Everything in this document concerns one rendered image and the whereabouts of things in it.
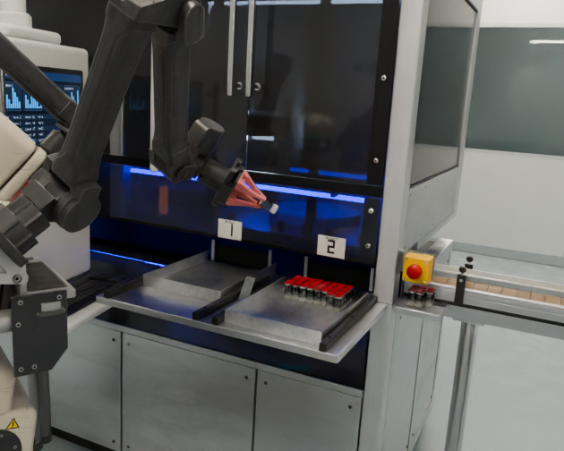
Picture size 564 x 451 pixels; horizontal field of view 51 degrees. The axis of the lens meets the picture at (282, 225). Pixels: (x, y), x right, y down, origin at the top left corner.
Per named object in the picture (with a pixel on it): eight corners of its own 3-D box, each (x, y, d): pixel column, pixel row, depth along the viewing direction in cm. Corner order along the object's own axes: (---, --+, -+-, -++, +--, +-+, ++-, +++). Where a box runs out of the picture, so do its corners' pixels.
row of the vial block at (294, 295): (286, 295, 168) (286, 280, 167) (345, 308, 161) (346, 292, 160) (282, 297, 166) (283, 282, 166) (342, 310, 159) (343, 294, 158)
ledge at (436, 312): (405, 299, 178) (405, 293, 178) (448, 307, 173) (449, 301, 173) (393, 312, 166) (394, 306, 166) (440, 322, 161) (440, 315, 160)
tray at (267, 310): (284, 286, 176) (285, 276, 176) (367, 304, 165) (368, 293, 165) (224, 322, 146) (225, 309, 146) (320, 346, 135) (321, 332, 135)
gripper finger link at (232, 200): (259, 207, 136) (223, 186, 134) (274, 183, 132) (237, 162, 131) (253, 221, 130) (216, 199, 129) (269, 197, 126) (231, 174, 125)
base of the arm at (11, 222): (-30, 215, 99) (-16, 230, 90) (11, 184, 102) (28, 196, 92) (5, 251, 104) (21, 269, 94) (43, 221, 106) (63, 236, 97)
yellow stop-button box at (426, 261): (407, 274, 169) (410, 250, 168) (432, 278, 166) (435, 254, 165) (400, 281, 163) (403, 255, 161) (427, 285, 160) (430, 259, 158)
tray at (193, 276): (207, 259, 200) (207, 250, 199) (275, 273, 190) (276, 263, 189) (142, 285, 170) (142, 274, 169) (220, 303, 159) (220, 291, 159)
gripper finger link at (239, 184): (258, 208, 136) (222, 188, 135) (272, 185, 133) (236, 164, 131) (252, 223, 130) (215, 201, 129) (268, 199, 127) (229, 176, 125)
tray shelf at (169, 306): (194, 262, 203) (194, 258, 202) (393, 302, 174) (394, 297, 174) (95, 302, 160) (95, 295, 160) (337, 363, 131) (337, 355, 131)
